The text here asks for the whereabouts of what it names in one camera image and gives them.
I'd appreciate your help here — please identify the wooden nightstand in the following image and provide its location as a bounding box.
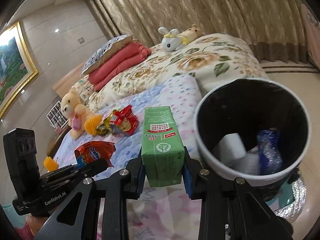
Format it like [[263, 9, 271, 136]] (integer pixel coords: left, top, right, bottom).
[[47, 126, 71, 158]]

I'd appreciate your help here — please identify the peach teddy bear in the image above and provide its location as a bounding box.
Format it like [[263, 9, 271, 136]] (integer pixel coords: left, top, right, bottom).
[[61, 89, 95, 140]]

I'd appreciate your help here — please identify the blue plastic wrapper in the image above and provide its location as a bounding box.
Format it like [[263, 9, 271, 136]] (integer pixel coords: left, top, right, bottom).
[[257, 128, 283, 175]]

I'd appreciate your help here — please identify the white foam block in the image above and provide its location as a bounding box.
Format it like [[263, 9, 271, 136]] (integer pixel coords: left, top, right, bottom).
[[213, 133, 246, 166]]

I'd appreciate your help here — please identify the small pink card stand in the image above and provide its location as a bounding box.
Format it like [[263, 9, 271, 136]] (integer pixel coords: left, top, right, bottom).
[[55, 126, 62, 134]]

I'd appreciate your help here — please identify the person's left hand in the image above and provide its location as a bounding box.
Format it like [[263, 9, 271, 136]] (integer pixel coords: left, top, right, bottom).
[[26, 215, 48, 236]]

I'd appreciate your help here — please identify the teal mat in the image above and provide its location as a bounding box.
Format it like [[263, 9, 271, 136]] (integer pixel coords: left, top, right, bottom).
[[266, 183, 295, 211]]

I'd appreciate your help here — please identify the beige patterned curtain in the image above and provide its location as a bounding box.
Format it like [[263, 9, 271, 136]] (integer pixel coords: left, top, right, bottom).
[[86, 0, 308, 62]]

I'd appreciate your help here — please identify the green milk carton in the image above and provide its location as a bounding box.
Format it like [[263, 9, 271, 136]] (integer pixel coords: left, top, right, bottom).
[[141, 106, 185, 187]]

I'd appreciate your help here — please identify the green juice pouch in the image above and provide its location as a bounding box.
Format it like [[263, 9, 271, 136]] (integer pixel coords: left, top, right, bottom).
[[96, 110, 117, 136]]

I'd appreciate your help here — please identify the folded red blanket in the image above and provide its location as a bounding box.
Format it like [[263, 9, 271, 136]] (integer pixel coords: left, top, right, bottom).
[[88, 42, 151, 92]]

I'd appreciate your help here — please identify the white foam fruit net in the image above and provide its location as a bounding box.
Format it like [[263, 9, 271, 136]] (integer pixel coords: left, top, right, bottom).
[[231, 146, 260, 176]]

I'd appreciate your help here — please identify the gold-framed landscape painting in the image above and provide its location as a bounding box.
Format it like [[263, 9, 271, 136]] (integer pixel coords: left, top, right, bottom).
[[0, 22, 39, 119]]

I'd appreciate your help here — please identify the wall switch plate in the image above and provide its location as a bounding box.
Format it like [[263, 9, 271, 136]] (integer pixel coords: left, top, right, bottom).
[[78, 37, 84, 44]]

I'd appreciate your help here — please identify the wooden headboard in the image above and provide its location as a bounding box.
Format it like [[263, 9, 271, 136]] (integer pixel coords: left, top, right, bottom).
[[53, 61, 85, 98]]

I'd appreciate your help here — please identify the white rabbit plush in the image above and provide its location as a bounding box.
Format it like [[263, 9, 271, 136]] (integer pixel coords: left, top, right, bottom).
[[158, 27, 186, 52]]

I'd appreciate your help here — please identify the photo collage frame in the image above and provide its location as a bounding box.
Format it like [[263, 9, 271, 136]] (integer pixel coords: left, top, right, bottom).
[[46, 101, 68, 128]]

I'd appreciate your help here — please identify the red snack wrapper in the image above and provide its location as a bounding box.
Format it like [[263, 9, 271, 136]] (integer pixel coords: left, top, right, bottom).
[[109, 105, 139, 136]]

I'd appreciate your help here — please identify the pink heart-pattern covered furniture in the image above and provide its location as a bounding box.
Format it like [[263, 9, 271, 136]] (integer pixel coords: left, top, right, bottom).
[[300, 4, 320, 69]]

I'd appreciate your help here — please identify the black trash bin liner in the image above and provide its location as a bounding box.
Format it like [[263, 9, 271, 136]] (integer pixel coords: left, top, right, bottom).
[[197, 78, 309, 201]]

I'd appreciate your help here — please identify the pastel floral quilt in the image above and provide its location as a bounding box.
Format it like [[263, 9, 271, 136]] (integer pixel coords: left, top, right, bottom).
[[46, 74, 208, 240]]

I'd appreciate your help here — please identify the tan bear plush lying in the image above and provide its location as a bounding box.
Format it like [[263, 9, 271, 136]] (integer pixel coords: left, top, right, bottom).
[[178, 24, 204, 45]]

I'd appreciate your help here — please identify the small orange foam net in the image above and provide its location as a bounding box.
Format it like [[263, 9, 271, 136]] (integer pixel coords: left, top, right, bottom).
[[43, 156, 59, 172]]

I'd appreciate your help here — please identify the blue-patterned pillow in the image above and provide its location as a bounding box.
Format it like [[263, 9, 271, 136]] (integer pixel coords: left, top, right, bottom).
[[81, 35, 133, 76]]

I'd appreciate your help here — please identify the white round trash bin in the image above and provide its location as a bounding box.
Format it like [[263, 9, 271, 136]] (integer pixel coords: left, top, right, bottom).
[[194, 77, 311, 187]]

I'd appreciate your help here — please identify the orange biscuit wrapper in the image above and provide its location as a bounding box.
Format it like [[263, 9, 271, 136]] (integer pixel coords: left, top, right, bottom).
[[74, 141, 116, 167]]

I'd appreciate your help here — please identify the cream rose-pattern blanket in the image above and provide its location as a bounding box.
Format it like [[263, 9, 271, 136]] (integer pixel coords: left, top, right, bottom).
[[72, 33, 267, 112]]

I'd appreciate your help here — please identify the silver foil mat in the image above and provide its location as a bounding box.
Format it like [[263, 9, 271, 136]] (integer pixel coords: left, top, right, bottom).
[[274, 173, 307, 223]]

